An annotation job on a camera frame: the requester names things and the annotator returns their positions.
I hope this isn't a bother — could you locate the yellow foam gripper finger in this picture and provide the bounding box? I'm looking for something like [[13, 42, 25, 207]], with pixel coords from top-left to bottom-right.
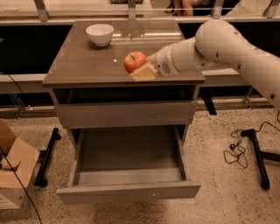
[[130, 62, 158, 81]]

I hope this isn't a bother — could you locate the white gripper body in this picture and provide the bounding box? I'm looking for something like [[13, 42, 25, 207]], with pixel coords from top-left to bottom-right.
[[148, 45, 179, 77]]

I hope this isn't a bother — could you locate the red apple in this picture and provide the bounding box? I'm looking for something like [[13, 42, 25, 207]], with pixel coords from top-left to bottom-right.
[[123, 52, 147, 73]]

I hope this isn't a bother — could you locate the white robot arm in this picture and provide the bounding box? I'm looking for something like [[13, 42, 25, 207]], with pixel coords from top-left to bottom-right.
[[130, 19, 280, 109]]

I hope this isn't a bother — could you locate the grey drawer cabinet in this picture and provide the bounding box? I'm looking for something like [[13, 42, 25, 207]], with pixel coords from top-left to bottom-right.
[[43, 21, 205, 143]]

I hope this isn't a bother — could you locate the grey top drawer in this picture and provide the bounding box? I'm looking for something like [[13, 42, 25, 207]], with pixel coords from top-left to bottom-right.
[[55, 100, 197, 129]]

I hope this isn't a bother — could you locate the open grey middle drawer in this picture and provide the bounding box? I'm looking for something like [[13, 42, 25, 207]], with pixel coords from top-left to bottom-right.
[[57, 126, 200, 205]]

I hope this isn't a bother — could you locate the white ceramic bowl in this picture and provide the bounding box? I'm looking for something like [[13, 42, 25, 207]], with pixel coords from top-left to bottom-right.
[[86, 24, 114, 46]]

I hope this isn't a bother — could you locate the black right stand foot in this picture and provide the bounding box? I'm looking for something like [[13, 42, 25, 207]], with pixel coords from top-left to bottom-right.
[[241, 129, 280, 190]]

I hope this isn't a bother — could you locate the black stand foot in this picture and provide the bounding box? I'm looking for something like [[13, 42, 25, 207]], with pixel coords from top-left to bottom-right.
[[241, 129, 280, 190], [34, 128, 61, 187]]

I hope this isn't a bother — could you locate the black left stand foot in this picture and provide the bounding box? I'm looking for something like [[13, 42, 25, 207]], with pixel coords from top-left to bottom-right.
[[34, 128, 61, 187]]

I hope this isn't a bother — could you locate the cardboard box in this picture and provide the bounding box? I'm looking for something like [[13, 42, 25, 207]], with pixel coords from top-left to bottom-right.
[[0, 119, 39, 209]]

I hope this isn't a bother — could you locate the grey window rail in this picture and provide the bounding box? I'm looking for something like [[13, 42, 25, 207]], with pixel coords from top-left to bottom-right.
[[0, 68, 249, 95]]

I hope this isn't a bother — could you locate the tangled black cable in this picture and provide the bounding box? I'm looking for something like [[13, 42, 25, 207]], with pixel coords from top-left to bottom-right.
[[223, 121, 280, 170]]

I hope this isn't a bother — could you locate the black cable over box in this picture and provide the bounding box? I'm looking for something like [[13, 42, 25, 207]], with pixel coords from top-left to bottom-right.
[[0, 147, 43, 224]]

